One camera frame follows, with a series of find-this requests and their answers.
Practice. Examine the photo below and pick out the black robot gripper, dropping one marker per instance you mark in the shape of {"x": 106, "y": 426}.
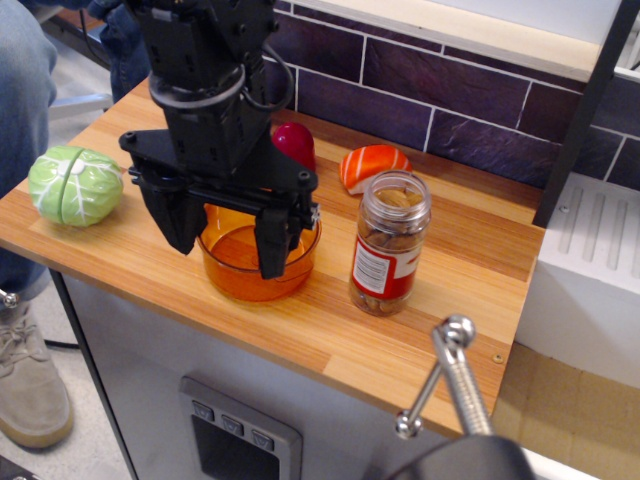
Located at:
{"x": 219, "y": 151}

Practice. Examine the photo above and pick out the clear jar of almonds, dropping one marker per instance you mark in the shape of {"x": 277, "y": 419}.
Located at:
{"x": 393, "y": 218}

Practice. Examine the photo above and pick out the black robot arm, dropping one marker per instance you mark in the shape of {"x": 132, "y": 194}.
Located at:
{"x": 208, "y": 77}

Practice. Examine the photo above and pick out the dark red toy egg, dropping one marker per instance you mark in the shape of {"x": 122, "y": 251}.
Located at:
{"x": 296, "y": 141}

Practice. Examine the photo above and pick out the orange salmon sushi toy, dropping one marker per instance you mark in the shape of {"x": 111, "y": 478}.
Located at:
{"x": 359, "y": 167}

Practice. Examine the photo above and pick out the green toy cabbage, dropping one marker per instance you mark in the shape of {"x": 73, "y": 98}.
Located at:
{"x": 75, "y": 186}

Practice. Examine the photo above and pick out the grey toy oven panel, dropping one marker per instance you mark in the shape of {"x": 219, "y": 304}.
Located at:
{"x": 235, "y": 441}

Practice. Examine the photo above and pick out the blue jeans leg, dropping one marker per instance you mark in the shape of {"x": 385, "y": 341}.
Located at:
{"x": 123, "y": 43}
{"x": 27, "y": 91}

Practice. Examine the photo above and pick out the beige suede shoe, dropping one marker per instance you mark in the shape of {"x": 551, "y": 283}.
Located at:
{"x": 36, "y": 411}

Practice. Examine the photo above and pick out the white toy sink unit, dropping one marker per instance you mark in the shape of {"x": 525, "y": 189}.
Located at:
{"x": 582, "y": 307}

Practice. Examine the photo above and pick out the metal clamp screw handle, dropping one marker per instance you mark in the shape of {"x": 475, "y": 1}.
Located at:
{"x": 450, "y": 339}

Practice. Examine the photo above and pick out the dark grey shelf post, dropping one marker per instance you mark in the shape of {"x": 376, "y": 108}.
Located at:
{"x": 601, "y": 75}

